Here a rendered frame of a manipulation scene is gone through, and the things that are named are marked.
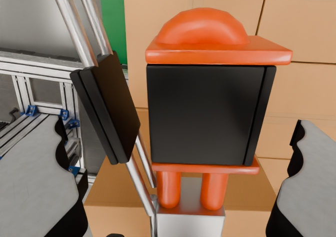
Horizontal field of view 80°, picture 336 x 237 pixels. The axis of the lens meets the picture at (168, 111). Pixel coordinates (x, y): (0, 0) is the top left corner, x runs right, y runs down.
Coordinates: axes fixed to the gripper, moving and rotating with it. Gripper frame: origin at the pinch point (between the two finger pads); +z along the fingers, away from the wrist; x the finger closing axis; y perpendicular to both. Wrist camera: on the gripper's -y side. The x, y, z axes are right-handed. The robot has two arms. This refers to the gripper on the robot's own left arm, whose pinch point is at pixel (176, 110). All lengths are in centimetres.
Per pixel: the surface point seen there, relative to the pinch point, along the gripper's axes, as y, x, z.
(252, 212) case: 30.2, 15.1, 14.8
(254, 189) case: 29.8, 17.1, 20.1
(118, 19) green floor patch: 3, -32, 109
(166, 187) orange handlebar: 7.8, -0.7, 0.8
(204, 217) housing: 10.6, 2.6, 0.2
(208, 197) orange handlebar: 9.0, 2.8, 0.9
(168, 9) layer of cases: -4, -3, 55
